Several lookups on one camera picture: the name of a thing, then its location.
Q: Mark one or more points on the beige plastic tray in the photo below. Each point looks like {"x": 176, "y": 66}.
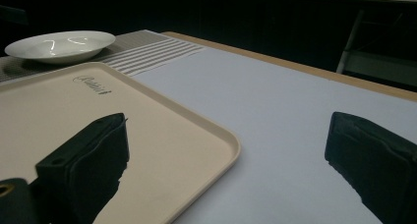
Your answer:
{"x": 170, "y": 145}

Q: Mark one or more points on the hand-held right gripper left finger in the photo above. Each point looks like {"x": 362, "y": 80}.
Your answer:
{"x": 88, "y": 165}

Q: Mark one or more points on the white table cover sheet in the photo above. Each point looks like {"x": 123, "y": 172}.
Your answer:
{"x": 272, "y": 119}

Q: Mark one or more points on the white shallow bowl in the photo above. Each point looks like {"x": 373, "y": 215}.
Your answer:
{"x": 60, "y": 47}

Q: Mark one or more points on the metal stand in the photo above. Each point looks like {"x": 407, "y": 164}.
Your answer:
{"x": 377, "y": 60}

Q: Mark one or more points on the grey striped placemat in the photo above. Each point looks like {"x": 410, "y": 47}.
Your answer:
{"x": 147, "y": 53}

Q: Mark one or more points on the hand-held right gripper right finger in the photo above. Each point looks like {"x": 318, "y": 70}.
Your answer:
{"x": 377, "y": 161}

